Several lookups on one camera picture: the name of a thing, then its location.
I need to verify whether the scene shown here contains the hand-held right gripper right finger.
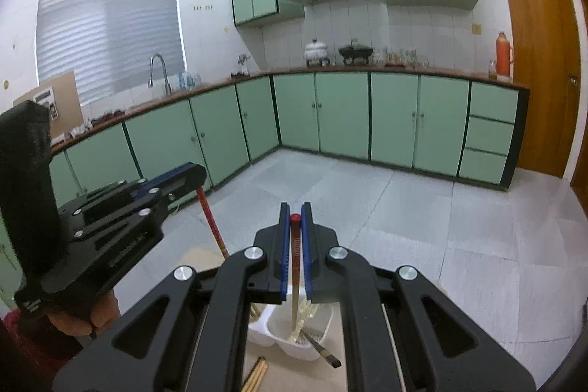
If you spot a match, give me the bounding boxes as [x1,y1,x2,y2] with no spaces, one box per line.
[301,201,536,392]

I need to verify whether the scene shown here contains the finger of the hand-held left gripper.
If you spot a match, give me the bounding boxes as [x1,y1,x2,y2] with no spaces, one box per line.
[60,167,207,241]
[87,163,203,202]

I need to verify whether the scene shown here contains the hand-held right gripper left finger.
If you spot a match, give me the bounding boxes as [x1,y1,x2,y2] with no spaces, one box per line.
[53,201,292,392]

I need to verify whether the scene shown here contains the red-ended wooden chopstick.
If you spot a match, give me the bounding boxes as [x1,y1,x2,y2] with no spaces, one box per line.
[289,213,302,340]
[197,186,229,259]

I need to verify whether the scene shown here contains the white plastic utensil holder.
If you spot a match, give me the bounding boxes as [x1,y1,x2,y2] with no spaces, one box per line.
[248,291,334,363]

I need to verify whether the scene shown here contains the black chopstick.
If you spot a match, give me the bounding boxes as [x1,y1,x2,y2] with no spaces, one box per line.
[303,331,343,367]

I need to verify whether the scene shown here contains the row of wooden chopsticks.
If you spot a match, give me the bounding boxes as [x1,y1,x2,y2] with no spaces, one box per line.
[241,356,269,392]

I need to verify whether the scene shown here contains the person's left hand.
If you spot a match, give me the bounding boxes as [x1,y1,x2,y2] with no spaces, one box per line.
[48,290,120,338]

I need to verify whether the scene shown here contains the white cloth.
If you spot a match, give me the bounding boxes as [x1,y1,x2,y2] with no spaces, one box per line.
[50,128,88,145]

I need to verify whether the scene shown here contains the cardboard board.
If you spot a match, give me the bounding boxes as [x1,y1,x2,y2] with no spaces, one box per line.
[13,71,84,145]

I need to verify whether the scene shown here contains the white label on cardboard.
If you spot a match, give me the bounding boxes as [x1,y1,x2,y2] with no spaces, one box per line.
[34,86,60,119]

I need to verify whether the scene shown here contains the metal faucet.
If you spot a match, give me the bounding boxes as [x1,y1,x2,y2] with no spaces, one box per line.
[147,53,172,96]

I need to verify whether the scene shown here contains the clear bottles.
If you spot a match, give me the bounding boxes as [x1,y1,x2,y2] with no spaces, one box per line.
[177,71,203,90]

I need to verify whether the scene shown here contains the green base cabinets with counter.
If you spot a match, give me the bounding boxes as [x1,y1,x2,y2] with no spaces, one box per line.
[0,68,530,283]

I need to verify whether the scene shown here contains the white window blind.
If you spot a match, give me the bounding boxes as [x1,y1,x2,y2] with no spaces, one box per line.
[36,0,187,105]

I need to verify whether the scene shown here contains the person's red clothing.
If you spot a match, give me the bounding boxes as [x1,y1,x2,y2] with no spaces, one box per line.
[0,312,97,392]

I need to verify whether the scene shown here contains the gas stove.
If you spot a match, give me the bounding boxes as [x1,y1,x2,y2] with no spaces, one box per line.
[305,57,370,66]

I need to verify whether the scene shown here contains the white lidded pot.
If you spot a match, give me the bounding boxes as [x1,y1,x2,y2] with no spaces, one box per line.
[304,38,329,64]

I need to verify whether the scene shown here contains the black wok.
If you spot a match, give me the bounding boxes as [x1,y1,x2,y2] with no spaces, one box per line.
[338,38,372,57]

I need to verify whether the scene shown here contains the glass jars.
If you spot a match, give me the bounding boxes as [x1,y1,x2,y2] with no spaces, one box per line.
[374,47,430,69]

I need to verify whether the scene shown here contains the orange thermos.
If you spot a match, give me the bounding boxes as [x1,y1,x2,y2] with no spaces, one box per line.
[495,30,513,77]

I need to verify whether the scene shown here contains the wooden door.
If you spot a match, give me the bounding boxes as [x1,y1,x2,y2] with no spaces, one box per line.
[494,0,582,179]

